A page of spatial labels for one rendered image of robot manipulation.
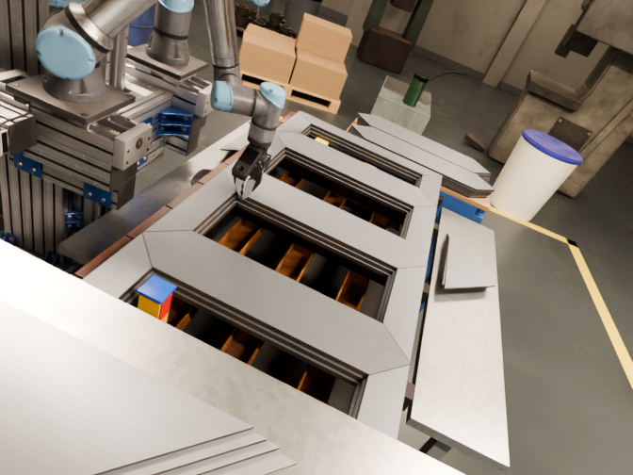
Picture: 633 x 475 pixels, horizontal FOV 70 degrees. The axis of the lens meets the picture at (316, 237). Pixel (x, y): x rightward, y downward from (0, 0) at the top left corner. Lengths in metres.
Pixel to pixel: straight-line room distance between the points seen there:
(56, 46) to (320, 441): 0.95
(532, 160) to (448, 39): 6.10
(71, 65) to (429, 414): 1.17
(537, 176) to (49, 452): 4.15
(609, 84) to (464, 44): 5.00
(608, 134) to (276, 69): 3.49
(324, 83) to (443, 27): 5.55
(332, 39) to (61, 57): 4.14
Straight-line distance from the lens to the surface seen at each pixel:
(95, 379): 0.67
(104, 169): 1.41
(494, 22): 10.16
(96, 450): 0.62
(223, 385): 0.70
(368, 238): 1.47
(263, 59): 4.79
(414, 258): 1.49
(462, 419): 1.29
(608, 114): 5.66
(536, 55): 10.38
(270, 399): 0.71
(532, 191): 4.45
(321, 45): 5.14
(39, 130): 1.47
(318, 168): 1.81
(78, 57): 1.17
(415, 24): 7.74
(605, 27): 5.20
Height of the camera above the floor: 1.63
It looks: 34 degrees down
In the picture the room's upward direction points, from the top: 23 degrees clockwise
